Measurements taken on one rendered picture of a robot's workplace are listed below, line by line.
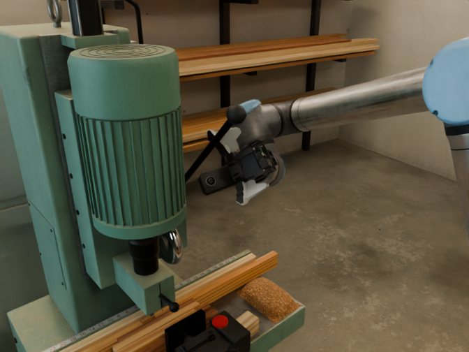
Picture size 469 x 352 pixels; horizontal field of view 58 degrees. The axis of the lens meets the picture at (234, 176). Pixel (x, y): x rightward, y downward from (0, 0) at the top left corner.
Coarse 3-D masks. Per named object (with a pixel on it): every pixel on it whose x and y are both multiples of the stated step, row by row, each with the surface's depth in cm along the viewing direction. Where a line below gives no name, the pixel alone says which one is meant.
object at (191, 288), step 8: (248, 256) 112; (232, 264) 109; (240, 264) 109; (216, 272) 105; (224, 272) 105; (200, 280) 103; (208, 280) 103; (216, 280) 104; (184, 288) 100; (192, 288) 100; (200, 288) 102; (176, 296) 98; (184, 296) 99; (136, 312) 93; (120, 320) 91; (128, 320) 91; (136, 320) 91; (104, 328) 89; (112, 328) 89; (120, 328) 89; (96, 336) 87; (104, 336) 87; (80, 344) 85; (88, 344) 85
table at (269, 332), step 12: (240, 288) 107; (216, 300) 103; (228, 300) 103; (240, 300) 103; (228, 312) 100; (240, 312) 100; (252, 312) 100; (300, 312) 101; (264, 324) 96; (276, 324) 96; (288, 324) 99; (300, 324) 103; (264, 336) 94; (276, 336) 97; (252, 348) 92; (264, 348) 95
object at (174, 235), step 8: (168, 232) 101; (176, 232) 101; (160, 240) 105; (168, 240) 102; (176, 240) 100; (160, 248) 107; (168, 248) 103; (176, 248) 101; (160, 256) 108; (168, 256) 105; (176, 256) 102; (176, 264) 105
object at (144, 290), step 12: (120, 264) 89; (132, 264) 89; (120, 276) 90; (132, 276) 85; (144, 276) 85; (156, 276) 85; (168, 276) 85; (132, 288) 87; (144, 288) 82; (156, 288) 84; (168, 288) 86; (144, 300) 83; (156, 300) 85; (144, 312) 85
